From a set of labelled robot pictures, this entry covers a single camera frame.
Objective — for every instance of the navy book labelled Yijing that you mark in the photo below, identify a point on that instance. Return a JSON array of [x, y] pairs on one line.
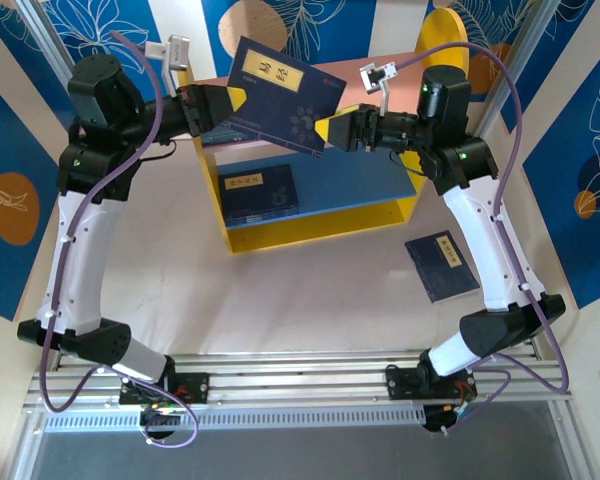
[[280, 100]]

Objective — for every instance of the navy book labelled Sunzi Bingfa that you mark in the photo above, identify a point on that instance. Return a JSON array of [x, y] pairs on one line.
[[275, 190]]

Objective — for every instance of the navy book labelled Yuewei Caotang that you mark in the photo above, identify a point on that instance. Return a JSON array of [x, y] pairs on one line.
[[260, 220]]

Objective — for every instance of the navy book labelled Mengxi Bitan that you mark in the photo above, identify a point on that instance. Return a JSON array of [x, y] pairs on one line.
[[440, 275]]

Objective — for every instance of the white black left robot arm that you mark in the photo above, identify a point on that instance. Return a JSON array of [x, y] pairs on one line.
[[80, 260]]

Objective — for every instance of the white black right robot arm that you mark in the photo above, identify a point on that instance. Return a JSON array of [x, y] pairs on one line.
[[485, 245]]

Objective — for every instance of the yellow pink blue bookshelf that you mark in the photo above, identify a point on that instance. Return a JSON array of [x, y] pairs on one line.
[[330, 190]]

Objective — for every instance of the grey metal plate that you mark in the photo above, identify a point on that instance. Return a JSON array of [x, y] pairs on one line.
[[300, 460]]

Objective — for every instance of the aluminium frame post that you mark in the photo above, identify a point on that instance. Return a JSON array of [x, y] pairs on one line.
[[73, 75], [516, 75]]

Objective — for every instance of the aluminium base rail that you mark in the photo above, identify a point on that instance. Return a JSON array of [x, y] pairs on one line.
[[300, 380]]

